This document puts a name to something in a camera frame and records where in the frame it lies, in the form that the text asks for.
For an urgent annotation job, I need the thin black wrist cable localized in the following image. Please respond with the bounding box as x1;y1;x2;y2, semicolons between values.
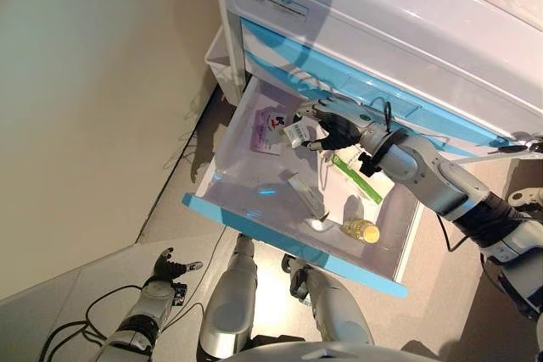
367;97;467;253

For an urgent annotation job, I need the thick black floor cable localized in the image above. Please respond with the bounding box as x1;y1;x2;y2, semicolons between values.
36;284;204;362

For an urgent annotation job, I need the yellow cap medicine bottle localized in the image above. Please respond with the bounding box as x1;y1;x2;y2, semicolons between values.
340;216;382;248

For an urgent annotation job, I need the grey right robot leg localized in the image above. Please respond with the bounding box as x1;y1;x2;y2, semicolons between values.
282;253;377;347

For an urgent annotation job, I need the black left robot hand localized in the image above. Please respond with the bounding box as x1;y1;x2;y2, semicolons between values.
152;246;204;283

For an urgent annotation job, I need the white box green stripe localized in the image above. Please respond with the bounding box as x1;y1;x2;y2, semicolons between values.
328;148;385;205

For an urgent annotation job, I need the white bed caster wheel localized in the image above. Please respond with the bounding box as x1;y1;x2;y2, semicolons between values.
507;186;543;211

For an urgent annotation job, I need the white medical cart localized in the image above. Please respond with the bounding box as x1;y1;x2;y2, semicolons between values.
207;0;543;159

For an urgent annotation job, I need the white cart side bin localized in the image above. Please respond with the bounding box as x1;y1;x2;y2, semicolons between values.
204;26;233;97

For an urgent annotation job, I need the grey robot torso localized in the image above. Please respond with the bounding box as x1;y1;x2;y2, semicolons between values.
220;338;442;362

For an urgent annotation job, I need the pink white medicine box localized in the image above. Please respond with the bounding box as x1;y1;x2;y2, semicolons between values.
249;107;293;156

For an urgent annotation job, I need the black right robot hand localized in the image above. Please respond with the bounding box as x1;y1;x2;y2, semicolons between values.
294;100;365;153

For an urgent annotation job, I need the small white medicine box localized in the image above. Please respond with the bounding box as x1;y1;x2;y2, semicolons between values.
283;121;311;150

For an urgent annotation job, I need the black key bunch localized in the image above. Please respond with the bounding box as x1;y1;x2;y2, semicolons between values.
487;135;543;156

